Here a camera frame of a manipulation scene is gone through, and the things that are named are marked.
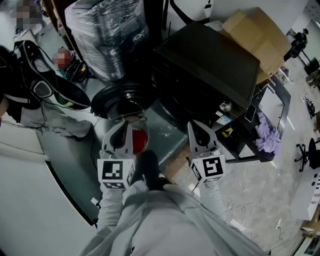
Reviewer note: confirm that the purple cloth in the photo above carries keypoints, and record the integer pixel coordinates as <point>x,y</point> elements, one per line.
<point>267,136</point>

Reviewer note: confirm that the yellow black sticker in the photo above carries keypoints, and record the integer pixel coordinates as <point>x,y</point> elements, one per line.
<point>227,132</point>

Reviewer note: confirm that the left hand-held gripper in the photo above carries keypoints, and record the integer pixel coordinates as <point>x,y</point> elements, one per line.
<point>112,170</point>

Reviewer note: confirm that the grey platform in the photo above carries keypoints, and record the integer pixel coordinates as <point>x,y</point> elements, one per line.
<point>165,135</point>

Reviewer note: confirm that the black washing machine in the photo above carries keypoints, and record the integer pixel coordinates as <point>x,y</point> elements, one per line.
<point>205,67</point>

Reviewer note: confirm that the person's black shoe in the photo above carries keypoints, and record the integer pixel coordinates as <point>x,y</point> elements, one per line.
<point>150,170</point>

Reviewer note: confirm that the person's left forearm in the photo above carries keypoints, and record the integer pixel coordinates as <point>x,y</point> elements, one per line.
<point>110,205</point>

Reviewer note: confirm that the round black washing machine door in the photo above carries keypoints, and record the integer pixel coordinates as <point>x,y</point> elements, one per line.
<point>120,97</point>

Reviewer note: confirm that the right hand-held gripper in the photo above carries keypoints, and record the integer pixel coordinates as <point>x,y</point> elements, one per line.
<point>212,167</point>

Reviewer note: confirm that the blue white label sticker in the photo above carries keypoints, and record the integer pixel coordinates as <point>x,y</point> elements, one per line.
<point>223,120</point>

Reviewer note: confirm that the black frame table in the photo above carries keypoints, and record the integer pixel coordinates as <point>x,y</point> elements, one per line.
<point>285,100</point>

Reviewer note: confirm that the silver washing machine knob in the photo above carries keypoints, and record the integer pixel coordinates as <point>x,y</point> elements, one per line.
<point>225,106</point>

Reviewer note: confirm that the black office chair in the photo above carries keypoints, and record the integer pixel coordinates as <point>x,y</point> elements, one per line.
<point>311,152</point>

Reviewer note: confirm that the white cabinet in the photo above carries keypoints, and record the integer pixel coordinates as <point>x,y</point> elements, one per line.
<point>308,197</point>

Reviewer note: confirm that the smartphone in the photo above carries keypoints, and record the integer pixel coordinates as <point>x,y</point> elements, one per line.
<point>250,113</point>

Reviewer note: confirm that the white table black edge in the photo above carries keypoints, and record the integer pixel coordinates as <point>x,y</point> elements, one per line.
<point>32,200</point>

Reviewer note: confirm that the red clothes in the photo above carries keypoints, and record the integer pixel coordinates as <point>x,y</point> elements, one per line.
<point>139,140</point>

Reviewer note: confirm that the plastic wrapped appliance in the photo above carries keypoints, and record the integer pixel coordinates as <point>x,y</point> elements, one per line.
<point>107,37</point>

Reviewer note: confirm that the person's right forearm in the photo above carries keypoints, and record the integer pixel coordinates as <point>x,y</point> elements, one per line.
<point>212,197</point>

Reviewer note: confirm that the white machine with black trim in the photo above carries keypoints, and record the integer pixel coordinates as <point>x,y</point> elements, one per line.
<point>185,12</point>

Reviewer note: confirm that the person's grey hoodie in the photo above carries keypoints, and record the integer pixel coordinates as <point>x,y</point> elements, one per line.
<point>160,225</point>

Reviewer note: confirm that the large cardboard box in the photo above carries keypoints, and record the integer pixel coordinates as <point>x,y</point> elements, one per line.
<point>260,37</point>

